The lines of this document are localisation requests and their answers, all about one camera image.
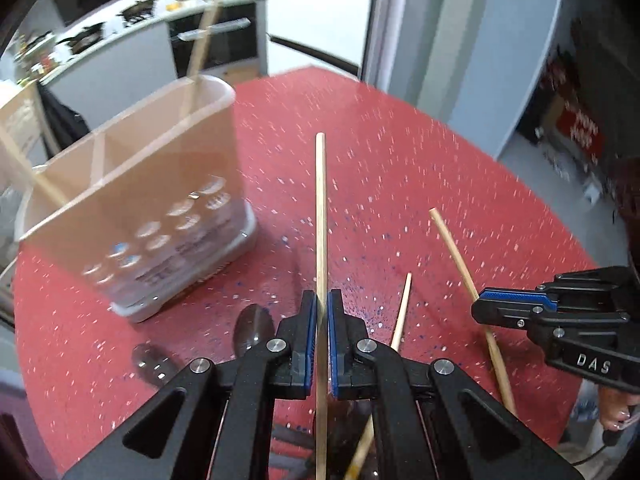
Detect black garment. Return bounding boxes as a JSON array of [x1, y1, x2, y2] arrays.
[[37, 82, 93, 158]]

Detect red printed carton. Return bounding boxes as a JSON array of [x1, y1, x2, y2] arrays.
[[542, 45, 618, 161]]

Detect wooden chopstick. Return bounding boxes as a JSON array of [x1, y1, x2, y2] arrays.
[[315, 133, 329, 480], [342, 273, 413, 480], [429, 208, 517, 416], [0, 127, 68, 208], [182, 0, 223, 121]]

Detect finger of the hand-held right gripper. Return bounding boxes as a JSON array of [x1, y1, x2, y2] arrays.
[[471, 302, 632, 348], [479, 266, 632, 313]]

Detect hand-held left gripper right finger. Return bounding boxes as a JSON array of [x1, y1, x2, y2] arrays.
[[327, 289, 581, 480]]

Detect white refrigerator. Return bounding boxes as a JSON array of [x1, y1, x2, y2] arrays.
[[265, 0, 376, 81]]

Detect built-in black oven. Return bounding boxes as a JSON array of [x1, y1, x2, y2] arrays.
[[167, 2, 261, 78]]

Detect black cable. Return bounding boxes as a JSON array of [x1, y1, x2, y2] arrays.
[[567, 429, 623, 466]]

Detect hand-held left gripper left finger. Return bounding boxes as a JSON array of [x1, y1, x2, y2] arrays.
[[62, 289, 318, 480]]

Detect wooden chair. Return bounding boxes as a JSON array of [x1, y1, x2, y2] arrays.
[[0, 80, 61, 161]]

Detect person's right hand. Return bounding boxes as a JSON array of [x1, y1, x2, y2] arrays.
[[597, 385, 638, 431]]

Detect beige plastic utensil holder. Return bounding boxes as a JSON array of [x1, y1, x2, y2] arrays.
[[14, 75, 258, 323]]

